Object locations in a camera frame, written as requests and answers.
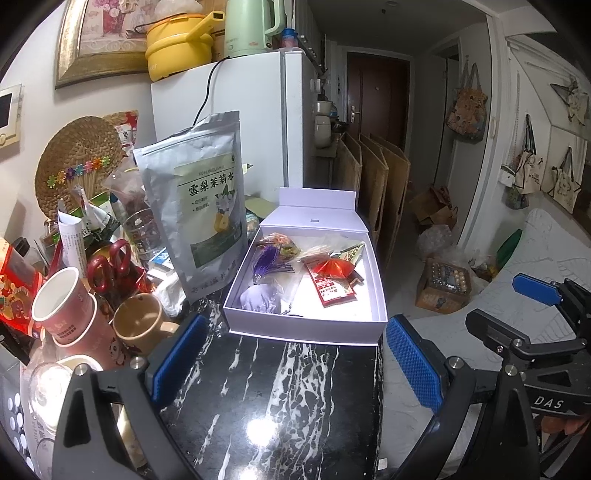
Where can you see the red desk organiser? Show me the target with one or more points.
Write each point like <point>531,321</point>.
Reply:
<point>134,284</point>

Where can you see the white cardboard gift box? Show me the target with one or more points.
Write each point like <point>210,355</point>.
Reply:
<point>300,330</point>

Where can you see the orange red snack bag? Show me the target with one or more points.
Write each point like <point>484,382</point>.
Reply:
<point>14,295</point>

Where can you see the white crumpled plastic bag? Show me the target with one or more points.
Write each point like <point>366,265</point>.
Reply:
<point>173,295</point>

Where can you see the white cartoon water bottle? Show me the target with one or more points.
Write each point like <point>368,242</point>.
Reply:
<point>46,387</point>

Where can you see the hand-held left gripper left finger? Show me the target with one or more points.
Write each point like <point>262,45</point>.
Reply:
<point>178,364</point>

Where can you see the person's right hand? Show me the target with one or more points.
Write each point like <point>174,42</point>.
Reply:
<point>570,424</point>

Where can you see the gold crinkled snack packet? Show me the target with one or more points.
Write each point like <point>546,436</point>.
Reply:
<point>279,242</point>

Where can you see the clear glass cup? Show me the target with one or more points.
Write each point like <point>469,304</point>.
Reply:
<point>141,235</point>

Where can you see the white rice cooker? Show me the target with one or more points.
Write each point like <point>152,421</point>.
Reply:
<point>323,131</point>

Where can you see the green electric kettle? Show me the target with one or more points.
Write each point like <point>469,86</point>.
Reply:
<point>244,27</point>

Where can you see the white wall intercom panel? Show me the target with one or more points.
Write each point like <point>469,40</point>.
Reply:
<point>7,115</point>

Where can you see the blue lid bottle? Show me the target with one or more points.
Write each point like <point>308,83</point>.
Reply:
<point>289,39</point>

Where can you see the dark brown door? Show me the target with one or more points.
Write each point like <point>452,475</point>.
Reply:
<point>378,92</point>

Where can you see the white refrigerator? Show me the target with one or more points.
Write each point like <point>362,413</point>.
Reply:
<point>258,115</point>

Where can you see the cardboard box with egg tray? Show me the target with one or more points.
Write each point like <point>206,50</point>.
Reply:
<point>443,286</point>

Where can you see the white button keypad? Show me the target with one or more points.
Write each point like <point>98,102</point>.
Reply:
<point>14,420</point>

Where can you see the brown cardboard pile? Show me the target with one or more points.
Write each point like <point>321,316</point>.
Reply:
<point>434,207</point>

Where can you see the clear crumpled plastic bag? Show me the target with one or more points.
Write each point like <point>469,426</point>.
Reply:
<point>436,242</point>

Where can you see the round woven straw fan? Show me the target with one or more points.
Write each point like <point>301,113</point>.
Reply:
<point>74,147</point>

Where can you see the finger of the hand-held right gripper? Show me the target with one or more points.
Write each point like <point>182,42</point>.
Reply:
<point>498,330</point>
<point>535,288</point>

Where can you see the printed canvas tote bag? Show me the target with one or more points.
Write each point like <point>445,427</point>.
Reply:
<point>468,110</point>

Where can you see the gold framed picture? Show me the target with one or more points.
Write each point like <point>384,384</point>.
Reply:
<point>92,62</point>

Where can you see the yellow cooking pot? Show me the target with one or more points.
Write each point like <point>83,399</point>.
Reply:
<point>180,50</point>

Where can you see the blue white small box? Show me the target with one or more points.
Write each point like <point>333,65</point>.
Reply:
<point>161,261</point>

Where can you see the clear plastic packet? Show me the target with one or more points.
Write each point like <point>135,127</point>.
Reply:
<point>318,251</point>

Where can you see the beige canvas tote bag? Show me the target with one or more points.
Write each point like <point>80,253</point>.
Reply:
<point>531,173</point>
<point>575,104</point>

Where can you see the green triangular snack packet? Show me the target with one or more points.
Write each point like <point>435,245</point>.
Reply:
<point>353,253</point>

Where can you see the pink panda print paper cup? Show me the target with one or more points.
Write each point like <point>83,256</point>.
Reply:
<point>101,341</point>

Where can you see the white printed paper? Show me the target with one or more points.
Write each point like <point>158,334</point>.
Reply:
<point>74,244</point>

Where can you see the beige ceramic mug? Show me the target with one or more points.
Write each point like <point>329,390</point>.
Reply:
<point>147,337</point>

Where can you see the green paper envelope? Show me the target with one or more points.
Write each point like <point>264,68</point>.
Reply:
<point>258,207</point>

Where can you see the silver stand-up pouch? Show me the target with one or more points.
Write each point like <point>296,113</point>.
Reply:
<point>184,207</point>

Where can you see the red white snack packet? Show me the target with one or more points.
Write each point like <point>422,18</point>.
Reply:
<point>332,293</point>

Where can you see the white bowl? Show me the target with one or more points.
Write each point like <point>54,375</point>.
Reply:
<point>324,108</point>

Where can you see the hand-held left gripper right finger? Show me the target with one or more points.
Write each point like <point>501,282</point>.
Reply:
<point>413,364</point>

